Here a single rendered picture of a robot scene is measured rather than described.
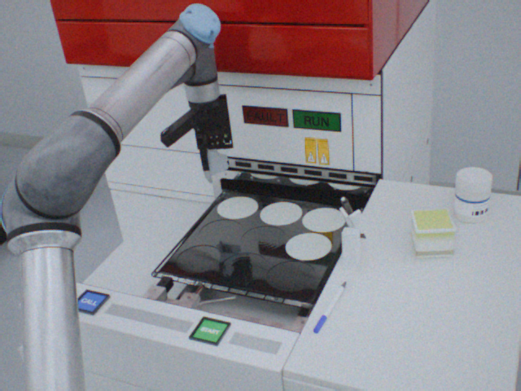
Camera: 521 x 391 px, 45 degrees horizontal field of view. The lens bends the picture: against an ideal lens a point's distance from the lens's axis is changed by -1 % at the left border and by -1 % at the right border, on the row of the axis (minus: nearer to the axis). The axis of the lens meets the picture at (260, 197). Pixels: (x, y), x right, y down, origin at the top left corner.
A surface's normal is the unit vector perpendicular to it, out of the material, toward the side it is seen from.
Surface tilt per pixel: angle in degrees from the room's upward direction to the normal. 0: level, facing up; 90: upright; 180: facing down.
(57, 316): 46
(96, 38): 90
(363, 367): 0
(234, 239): 0
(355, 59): 90
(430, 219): 0
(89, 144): 64
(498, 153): 90
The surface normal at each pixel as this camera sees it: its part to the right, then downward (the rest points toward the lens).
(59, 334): 0.49, -0.40
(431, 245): -0.07, 0.52
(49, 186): 0.04, 0.29
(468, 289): -0.10, -0.85
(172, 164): -0.39, 0.51
